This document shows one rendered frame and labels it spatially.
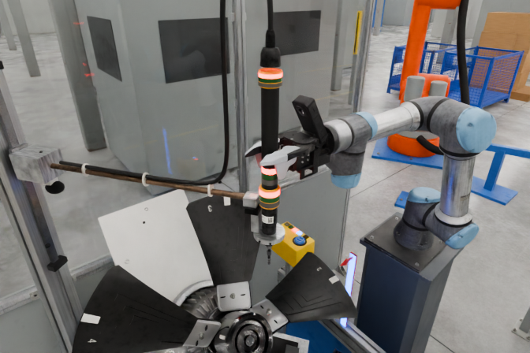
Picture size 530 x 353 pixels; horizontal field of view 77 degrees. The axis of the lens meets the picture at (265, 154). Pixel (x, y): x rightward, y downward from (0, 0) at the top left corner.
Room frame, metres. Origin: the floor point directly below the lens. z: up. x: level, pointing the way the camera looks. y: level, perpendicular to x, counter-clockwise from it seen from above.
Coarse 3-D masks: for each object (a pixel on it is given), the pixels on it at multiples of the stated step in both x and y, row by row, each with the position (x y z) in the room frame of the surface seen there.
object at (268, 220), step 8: (272, 32) 0.59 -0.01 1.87; (272, 40) 0.59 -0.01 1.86; (264, 48) 0.59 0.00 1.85; (272, 48) 0.59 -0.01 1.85; (264, 56) 0.59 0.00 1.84; (272, 56) 0.58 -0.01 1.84; (280, 56) 0.60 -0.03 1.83; (264, 64) 0.59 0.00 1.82; (272, 64) 0.58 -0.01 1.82; (280, 64) 0.59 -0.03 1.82; (264, 216) 0.59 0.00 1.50; (272, 216) 0.59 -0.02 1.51; (264, 224) 0.59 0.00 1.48; (272, 224) 0.59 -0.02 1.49; (264, 232) 0.59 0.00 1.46; (272, 232) 0.59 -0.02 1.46
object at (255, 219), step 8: (248, 192) 0.62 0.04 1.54; (256, 192) 0.62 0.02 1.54; (248, 200) 0.60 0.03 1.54; (256, 200) 0.60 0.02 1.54; (248, 208) 0.59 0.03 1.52; (256, 208) 0.59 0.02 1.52; (256, 216) 0.59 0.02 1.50; (256, 224) 0.59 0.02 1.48; (256, 232) 0.59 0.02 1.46; (280, 232) 0.59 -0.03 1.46; (256, 240) 0.58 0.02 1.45; (264, 240) 0.57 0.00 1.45; (272, 240) 0.57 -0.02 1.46; (280, 240) 0.58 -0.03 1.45
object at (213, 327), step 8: (200, 320) 0.52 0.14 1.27; (200, 328) 0.52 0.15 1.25; (208, 328) 0.52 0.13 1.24; (216, 328) 0.53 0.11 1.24; (192, 336) 0.51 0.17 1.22; (208, 336) 0.52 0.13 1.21; (184, 344) 0.51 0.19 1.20; (192, 344) 0.52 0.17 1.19; (200, 344) 0.52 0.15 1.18; (208, 344) 0.52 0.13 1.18
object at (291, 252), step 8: (288, 232) 1.07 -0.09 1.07; (296, 232) 1.07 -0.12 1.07; (288, 240) 1.02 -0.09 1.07; (312, 240) 1.02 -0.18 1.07; (272, 248) 1.07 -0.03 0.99; (280, 248) 1.03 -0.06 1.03; (288, 248) 1.00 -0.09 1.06; (296, 248) 0.98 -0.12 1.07; (304, 248) 0.99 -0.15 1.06; (312, 248) 1.02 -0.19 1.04; (280, 256) 1.03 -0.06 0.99; (288, 256) 1.00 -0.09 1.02; (296, 256) 0.97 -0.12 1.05; (296, 264) 0.97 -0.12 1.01
